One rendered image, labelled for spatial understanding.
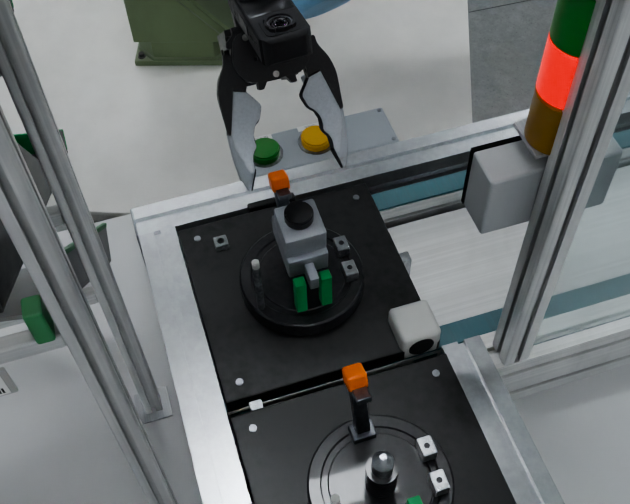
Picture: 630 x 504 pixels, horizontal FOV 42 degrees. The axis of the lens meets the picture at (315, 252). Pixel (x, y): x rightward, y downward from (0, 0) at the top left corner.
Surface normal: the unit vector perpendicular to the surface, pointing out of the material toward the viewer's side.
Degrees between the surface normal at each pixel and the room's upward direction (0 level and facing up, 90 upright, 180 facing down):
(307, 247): 95
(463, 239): 0
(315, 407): 0
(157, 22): 90
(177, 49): 90
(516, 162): 0
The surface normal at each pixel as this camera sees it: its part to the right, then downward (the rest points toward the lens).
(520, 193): 0.30, 0.76
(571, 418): -0.02, -0.59
